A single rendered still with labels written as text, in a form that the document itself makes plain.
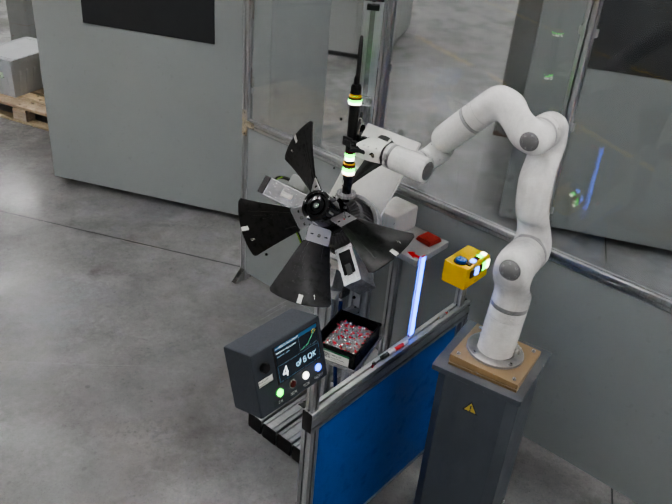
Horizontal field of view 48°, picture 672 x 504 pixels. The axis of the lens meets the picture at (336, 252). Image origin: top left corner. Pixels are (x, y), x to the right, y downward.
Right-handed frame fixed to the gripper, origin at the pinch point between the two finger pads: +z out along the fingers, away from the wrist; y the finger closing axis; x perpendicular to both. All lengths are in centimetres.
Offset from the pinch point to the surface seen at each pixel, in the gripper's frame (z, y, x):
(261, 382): -42, -81, -32
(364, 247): -15.3, -6.6, -33.0
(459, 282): -39, 21, -48
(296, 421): 16, 0, -141
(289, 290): 3, -23, -53
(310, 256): 3.9, -12.4, -43.2
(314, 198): 11.3, -4.0, -25.6
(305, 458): -37, -55, -82
